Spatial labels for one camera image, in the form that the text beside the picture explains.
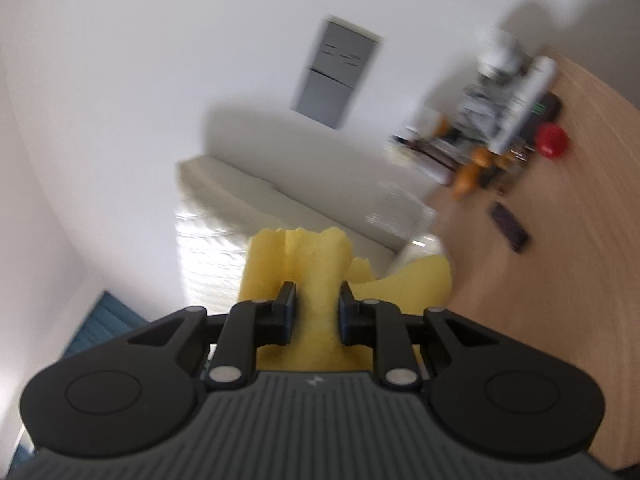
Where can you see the yellow cloth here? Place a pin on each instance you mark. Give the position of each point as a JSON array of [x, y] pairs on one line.
[[320, 280]]

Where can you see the grey wall panel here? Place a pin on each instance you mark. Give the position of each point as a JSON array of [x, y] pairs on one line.
[[334, 76]]

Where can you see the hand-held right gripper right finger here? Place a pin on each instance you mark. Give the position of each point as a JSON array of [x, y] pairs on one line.
[[344, 316]]

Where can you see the clear plastic container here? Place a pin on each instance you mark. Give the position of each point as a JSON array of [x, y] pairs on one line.
[[400, 212]]

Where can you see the orange tool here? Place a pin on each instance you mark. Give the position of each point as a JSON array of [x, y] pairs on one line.
[[467, 175]]

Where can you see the black device with green light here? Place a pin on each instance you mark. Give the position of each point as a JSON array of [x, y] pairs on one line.
[[542, 110]]

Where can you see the white cylindrical bottle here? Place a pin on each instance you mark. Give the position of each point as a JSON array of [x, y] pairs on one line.
[[523, 102]]

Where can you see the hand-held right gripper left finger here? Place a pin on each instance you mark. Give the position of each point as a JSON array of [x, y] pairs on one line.
[[289, 312]]

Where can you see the blue rug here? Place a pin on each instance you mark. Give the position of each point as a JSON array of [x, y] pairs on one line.
[[97, 325]]

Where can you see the red round object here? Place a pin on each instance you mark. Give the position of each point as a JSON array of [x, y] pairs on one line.
[[552, 140]]

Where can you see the black smartphone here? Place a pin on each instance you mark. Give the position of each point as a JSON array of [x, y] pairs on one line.
[[509, 225]]

